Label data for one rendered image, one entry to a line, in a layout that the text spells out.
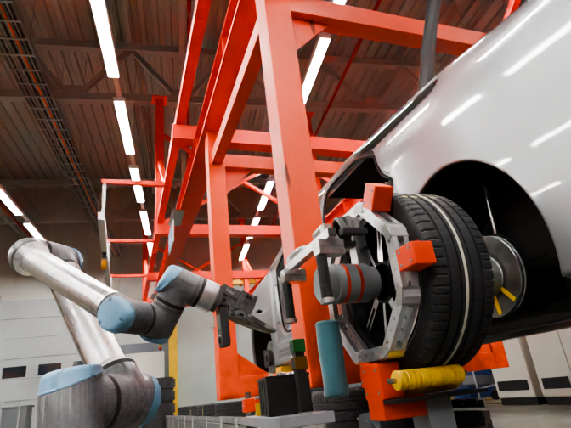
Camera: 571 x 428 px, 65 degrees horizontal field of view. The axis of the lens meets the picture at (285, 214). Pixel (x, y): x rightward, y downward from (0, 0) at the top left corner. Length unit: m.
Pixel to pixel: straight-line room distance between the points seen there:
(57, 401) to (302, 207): 1.31
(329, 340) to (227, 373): 2.24
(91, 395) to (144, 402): 0.18
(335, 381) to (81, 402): 0.81
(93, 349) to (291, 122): 1.44
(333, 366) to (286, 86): 1.48
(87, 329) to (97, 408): 0.32
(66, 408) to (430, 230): 1.11
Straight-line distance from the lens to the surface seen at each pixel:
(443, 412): 1.68
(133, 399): 1.39
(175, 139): 5.13
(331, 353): 1.64
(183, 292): 1.32
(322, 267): 1.39
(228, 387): 3.80
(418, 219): 1.49
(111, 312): 1.25
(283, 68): 2.55
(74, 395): 1.28
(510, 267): 1.86
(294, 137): 2.30
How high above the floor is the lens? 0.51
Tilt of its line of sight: 22 degrees up
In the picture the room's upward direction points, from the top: 7 degrees counter-clockwise
